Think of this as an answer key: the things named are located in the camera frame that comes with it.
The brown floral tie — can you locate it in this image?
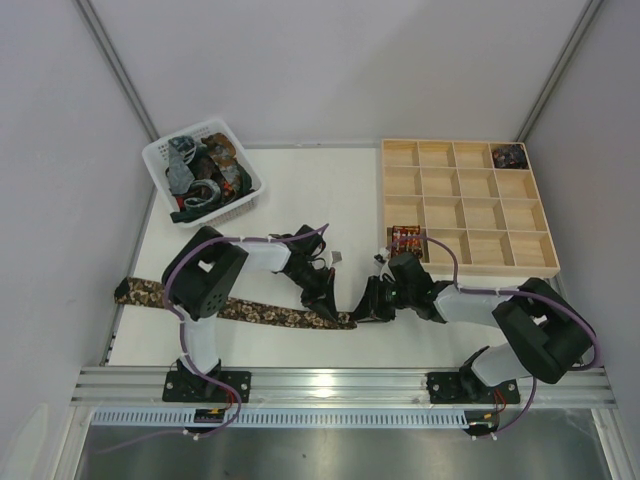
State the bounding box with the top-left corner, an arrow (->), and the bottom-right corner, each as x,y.
114,277 -> 357,330

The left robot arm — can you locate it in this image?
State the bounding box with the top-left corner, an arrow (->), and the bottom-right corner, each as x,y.
162,224 -> 339,380

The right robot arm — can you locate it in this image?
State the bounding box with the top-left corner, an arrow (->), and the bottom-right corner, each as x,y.
350,272 -> 600,390

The rolled red patterned tie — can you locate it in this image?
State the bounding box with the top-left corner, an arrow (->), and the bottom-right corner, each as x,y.
391,225 -> 427,261

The wooden compartment tray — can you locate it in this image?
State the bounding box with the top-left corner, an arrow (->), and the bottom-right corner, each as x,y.
381,139 -> 560,278

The dark green tie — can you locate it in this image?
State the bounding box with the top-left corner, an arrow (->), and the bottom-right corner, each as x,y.
171,170 -> 253,223

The brown orange patterned tie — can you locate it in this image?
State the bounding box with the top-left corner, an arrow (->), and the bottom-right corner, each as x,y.
201,133 -> 241,190

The rolled dark floral tie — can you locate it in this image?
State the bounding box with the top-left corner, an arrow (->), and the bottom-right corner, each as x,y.
491,144 -> 529,170

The grey patterned tie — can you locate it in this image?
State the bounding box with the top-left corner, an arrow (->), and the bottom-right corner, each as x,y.
166,136 -> 222,210

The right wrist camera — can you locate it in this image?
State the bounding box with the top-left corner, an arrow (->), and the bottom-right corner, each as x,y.
378,252 -> 434,295

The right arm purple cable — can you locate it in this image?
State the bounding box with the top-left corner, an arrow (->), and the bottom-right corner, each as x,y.
374,234 -> 603,436

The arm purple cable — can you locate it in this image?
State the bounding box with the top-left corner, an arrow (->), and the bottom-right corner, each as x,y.
374,234 -> 603,436
94,222 -> 331,454

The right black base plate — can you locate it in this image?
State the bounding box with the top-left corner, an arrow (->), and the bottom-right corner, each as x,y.
426,370 -> 521,405

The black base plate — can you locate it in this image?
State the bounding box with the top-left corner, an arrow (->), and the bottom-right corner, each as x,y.
426,370 -> 521,405
162,370 -> 251,403

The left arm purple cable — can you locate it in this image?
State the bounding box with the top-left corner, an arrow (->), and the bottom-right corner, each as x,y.
94,222 -> 331,454

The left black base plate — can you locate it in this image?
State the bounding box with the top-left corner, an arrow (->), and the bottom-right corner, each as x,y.
162,370 -> 251,403

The white slotted cable duct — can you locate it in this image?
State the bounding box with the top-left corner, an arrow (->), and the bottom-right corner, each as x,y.
91,407 -> 496,429

